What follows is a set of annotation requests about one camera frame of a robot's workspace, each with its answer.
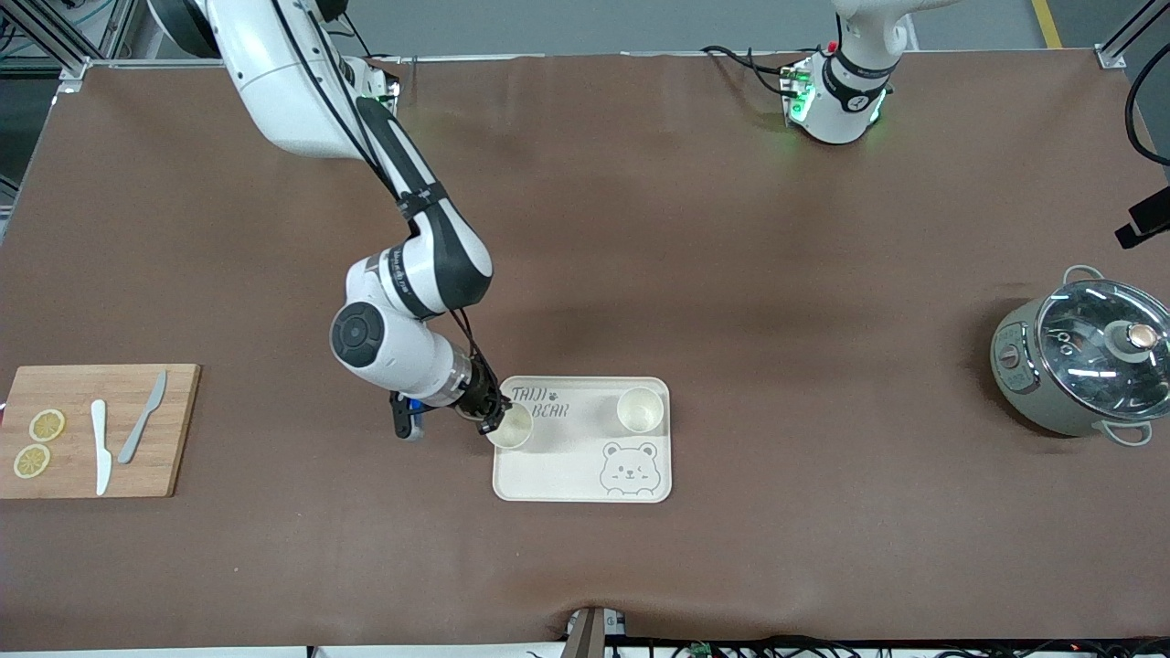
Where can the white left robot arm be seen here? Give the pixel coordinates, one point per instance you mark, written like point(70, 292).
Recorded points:
point(845, 91)

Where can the grey table edge mount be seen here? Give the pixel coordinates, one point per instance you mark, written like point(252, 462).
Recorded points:
point(585, 635)

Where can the grey plastic knife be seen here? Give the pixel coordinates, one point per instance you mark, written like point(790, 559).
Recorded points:
point(137, 429)

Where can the grey-green electric cooking pot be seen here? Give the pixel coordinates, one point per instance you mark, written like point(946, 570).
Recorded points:
point(1024, 384)

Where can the bamboo cutting board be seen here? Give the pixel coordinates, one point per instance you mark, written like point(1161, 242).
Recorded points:
point(174, 439)

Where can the aluminium frame profile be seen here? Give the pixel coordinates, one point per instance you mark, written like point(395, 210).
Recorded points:
point(73, 69)
point(1111, 57)

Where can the white plastic knife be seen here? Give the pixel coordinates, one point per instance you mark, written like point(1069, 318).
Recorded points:
point(101, 452)

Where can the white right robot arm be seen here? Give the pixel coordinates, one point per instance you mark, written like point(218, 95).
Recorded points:
point(274, 73)

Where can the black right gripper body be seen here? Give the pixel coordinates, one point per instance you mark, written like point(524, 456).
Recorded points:
point(478, 399)

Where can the white IKEA cup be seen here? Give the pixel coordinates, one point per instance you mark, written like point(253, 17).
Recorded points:
point(510, 427)
point(640, 409)

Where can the white bear print tray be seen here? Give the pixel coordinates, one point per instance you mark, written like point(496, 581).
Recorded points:
point(567, 471)

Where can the lemon slice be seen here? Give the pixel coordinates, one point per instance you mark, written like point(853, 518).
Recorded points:
point(32, 461)
point(47, 425)

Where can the glass pot lid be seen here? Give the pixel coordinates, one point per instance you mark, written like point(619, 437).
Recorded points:
point(1097, 356)

